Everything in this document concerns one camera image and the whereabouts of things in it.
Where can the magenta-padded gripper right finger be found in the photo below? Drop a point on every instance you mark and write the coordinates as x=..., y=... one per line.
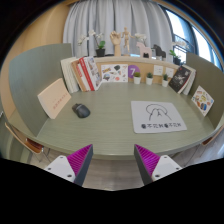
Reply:
x=165, y=166

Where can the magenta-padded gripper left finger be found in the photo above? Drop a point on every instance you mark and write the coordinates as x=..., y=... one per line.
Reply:
x=60, y=166

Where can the black computer mouse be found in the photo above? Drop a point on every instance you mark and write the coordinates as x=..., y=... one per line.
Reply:
x=81, y=110

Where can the white printed mouse pad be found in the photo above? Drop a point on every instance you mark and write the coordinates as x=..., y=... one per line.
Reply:
x=156, y=116

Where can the beige thin booklet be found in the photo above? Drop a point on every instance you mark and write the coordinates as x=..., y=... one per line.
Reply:
x=53, y=98

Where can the colourful sticker card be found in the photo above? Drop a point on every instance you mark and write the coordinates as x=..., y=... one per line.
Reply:
x=202, y=100

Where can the small potted green plant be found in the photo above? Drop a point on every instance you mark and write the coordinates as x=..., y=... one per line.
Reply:
x=137, y=80
x=149, y=80
x=165, y=82

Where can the black cover book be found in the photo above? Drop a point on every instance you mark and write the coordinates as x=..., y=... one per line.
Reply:
x=179, y=79

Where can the white book stack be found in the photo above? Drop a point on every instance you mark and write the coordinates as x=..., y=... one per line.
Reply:
x=191, y=80

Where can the thick white book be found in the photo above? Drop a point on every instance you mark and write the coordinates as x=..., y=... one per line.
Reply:
x=67, y=75

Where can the brown cover book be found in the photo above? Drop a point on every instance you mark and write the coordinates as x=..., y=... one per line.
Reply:
x=77, y=75

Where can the red spine book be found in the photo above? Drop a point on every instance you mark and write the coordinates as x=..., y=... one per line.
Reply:
x=85, y=73

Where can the grey-green desk partition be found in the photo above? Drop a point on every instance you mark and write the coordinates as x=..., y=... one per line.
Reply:
x=206, y=76
x=33, y=70

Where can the wooden desk back ledge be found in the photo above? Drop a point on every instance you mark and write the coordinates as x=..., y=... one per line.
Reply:
x=148, y=67

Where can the purple round sticker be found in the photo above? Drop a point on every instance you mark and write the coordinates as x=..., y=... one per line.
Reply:
x=133, y=69

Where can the white sticker sheet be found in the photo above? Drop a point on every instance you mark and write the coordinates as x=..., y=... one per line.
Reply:
x=114, y=73

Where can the white orchid in dark pot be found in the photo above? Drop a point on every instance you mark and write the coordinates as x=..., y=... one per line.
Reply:
x=176, y=60

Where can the black wooden horse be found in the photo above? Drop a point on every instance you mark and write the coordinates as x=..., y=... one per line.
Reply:
x=159, y=51

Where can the pink wooden horse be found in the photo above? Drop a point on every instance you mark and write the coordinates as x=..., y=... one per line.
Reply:
x=144, y=49

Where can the white orchid in black pot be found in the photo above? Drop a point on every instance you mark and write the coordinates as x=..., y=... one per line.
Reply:
x=100, y=52

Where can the white orchid plant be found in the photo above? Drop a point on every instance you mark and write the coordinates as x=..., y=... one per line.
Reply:
x=140, y=36

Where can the wooden mannequin figure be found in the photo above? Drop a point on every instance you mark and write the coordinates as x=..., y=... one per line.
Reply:
x=126, y=38

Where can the wooden hand model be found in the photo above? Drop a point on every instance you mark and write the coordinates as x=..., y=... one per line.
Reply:
x=116, y=41

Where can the dark framed window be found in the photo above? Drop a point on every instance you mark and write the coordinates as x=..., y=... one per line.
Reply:
x=181, y=30

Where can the grey curtain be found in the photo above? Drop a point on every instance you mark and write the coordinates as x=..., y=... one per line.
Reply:
x=110, y=16

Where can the white wall socket plate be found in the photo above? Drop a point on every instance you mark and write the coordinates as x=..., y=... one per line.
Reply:
x=170, y=72
x=158, y=70

